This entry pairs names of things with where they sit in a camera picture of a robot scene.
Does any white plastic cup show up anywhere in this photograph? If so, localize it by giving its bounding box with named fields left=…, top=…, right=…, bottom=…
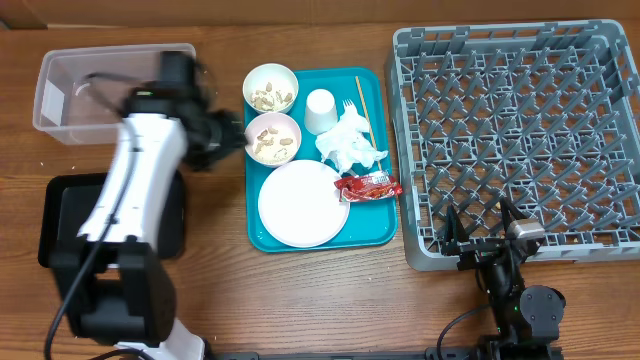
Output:
left=304, top=89, right=338, bottom=135

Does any white round plate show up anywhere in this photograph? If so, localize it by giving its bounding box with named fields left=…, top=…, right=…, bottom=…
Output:
left=258, top=160, right=350, bottom=248

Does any clear plastic bin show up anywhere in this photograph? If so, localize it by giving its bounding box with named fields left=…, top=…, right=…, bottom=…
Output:
left=32, top=43, right=196, bottom=145

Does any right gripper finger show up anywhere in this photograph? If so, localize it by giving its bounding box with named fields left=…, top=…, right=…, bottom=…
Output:
left=444, top=205, right=469, bottom=244
left=499, top=197, right=526, bottom=231

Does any white plastic fork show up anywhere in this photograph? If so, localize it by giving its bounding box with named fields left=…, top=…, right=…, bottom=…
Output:
left=343, top=99, right=357, bottom=113

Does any wooden chopstick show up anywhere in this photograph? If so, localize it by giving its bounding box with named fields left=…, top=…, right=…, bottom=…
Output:
left=355, top=76, right=381, bottom=151

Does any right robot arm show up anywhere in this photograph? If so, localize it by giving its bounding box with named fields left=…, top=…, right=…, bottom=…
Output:
left=430, top=198, right=566, bottom=360

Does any white bowl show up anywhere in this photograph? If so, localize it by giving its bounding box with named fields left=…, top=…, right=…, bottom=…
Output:
left=242, top=63, right=299, bottom=114

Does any teal serving tray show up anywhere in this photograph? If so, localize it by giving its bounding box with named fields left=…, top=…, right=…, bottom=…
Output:
left=245, top=67, right=398, bottom=253

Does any white napkin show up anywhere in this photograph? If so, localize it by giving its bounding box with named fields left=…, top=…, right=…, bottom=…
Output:
left=315, top=110, right=388, bottom=175

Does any red snack wrapper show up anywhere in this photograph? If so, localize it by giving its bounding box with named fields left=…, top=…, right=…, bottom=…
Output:
left=334, top=170, right=403, bottom=203

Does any black tray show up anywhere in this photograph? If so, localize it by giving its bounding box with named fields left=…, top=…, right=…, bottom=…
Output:
left=38, top=171, right=186, bottom=268

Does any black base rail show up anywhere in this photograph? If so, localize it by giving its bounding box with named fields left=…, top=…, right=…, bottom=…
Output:
left=204, top=347, right=491, bottom=360

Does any grey dishwasher rack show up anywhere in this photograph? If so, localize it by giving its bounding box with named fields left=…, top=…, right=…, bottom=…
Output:
left=386, top=19, right=639, bottom=271

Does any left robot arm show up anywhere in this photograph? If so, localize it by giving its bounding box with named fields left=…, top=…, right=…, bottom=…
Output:
left=43, top=51, right=248, bottom=359

